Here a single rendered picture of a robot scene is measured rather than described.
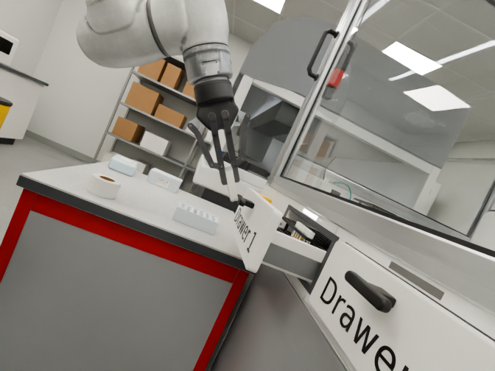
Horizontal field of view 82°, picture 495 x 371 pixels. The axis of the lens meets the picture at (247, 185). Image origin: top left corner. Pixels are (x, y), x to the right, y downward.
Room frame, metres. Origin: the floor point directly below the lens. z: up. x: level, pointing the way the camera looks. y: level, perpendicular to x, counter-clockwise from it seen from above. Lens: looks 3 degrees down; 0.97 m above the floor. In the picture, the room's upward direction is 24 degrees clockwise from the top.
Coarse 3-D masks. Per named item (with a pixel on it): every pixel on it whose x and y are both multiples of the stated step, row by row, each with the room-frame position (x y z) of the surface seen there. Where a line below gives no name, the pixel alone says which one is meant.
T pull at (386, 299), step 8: (352, 272) 0.33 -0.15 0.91; (352, 280) 0.32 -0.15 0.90; (360, 280) 0.31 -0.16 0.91; (360, 288) 0.31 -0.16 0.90; (368, 288) 0.30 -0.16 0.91; (376, 288) 0.31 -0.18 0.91; (368, 296) 0.29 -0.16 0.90; (376, 296) 0.28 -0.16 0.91; (384, 296) 0.28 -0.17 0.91; (392, 296) 0.31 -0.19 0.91; (376, 304) 0.28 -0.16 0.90; (384, 304) 0.27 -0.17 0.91; (392, 304) 0.30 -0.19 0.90; (384, 312) 0.28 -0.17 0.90
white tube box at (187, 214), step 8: (176, 208) 0.77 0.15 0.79; (184, 208) 0.80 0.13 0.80; (192, 208) 0.84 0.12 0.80; (176, 216) 0.78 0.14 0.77; (184, 216) 0.78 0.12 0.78; (192, 216) 0.78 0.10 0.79; (200, 216) 0.79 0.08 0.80; (208, 216) 0.83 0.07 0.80; (216, 216) 0.87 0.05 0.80; (192, 224) 0.78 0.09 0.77; (200, 224) 0.79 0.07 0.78; (208, 224) 0.79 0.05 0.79; (216, 224) 0.79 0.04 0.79; (208, 232) 0.79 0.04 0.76
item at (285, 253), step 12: (288, 228) 0.74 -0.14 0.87; (276, 240) 0.49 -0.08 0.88; (288, 240) 0.49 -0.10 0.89; (276, 252) 0.48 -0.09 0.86; (288, 252) 0.49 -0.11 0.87; (300, 252) 0.50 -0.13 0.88; (312, 252) 0.50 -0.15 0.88; (324, 252) 0.50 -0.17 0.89; (264, 264) 0.49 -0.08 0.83; (276, 264) 0.49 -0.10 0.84; (288, 264) 0.49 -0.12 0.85; (300, 264) 0.49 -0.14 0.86; (312, 264) 0.50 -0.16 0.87; (300, 276) 0.50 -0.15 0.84; (312, 276) 0.50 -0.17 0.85
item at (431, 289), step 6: (390, 264) 0.36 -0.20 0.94; (396, 264) 0.35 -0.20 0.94; (396, 270) 0.34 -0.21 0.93; (402, 270) 0.34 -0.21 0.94; (408, 276) 0.32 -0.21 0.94; (414, 276) 0.32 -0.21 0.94; (414, 282) 0.31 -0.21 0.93; (420, 282) 0.31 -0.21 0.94; (426, 282) 0.30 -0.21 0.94; (426, 288) 0.30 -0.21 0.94; (432, 288) 0.29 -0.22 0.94; (432, 294) 0.29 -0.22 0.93; (438, 294) 0.28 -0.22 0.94
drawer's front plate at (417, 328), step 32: (352, 256) 0.40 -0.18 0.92; (320, 288) 0.44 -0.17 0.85; (352, 288) 0.37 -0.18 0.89; (384, 288) 0.33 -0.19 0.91; (384, 320) 0.31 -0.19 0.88; (416, 320) 0.27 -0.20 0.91; (448, 320) 0.25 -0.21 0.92; (352, 352) 0.33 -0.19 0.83; (384, 352) 0.29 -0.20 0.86; (416, 352) 0.26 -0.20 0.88; (448, 352) 0.23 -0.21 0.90; (480, 352) 0.21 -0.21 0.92
